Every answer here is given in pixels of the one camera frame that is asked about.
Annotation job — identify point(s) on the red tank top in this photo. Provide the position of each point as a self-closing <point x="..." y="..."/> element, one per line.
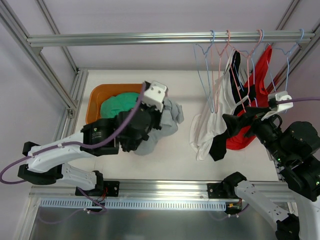
<point x="258" y="96"/>

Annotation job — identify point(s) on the orange plastic basket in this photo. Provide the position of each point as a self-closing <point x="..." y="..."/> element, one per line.
<point x="103" y="92"/>

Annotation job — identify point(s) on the left aluminium frame post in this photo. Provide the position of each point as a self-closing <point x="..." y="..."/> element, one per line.
<point x="72" y="101"/>

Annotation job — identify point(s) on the white tank top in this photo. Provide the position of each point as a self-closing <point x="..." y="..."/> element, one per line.
<point x="202" y="131"/>

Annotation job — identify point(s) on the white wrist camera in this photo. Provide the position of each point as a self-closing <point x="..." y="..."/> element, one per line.
<point x="277" y="103"/>
<point x="154" y="96"/>

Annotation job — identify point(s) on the blue wire hanger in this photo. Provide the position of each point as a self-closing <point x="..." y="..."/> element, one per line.
<point x="201" y="53"/>

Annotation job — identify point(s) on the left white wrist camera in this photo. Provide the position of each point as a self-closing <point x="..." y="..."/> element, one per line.
<point x="154" y="96"/>

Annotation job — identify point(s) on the green tank top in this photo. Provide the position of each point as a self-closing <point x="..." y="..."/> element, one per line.
<point x="120" y="103"/>

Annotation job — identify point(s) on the black tank top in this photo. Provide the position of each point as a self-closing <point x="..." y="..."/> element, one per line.
<point x="226" y="106"/>

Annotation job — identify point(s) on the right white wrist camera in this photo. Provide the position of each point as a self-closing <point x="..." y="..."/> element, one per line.
<point x="277" y="103"/>

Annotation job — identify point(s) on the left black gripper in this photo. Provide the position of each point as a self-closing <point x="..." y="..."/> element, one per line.
<point x="152" y="117"/>

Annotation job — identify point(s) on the white slotted cable duct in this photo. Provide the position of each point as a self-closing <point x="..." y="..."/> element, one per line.
<point x="134" y="204"/>

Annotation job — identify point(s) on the blue hanger with red top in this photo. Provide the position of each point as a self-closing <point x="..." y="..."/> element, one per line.
<point x="287" y="54"/>

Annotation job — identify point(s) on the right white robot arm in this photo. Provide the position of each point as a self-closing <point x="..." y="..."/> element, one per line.
<point x="292" y="208"/>

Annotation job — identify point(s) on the grey tank top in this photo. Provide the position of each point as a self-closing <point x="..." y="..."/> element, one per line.
<point x="172" y="116"/>

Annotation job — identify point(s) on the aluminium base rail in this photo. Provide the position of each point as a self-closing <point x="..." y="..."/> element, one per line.
<point x="162" y="190"/>

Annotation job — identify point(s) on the aluminium hanging rail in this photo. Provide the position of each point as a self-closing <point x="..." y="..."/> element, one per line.
<point x="109" y="39"/>

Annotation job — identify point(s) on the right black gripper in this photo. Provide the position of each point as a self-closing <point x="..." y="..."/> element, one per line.
<point x="249" y="120"/>

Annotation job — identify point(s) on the pink wire hanger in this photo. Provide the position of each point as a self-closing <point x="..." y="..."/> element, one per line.
<point x="248" y="55"/>
<point x="216" y="82"/>

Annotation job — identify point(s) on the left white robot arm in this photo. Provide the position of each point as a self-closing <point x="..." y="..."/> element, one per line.
<point x="50" y="164"/>

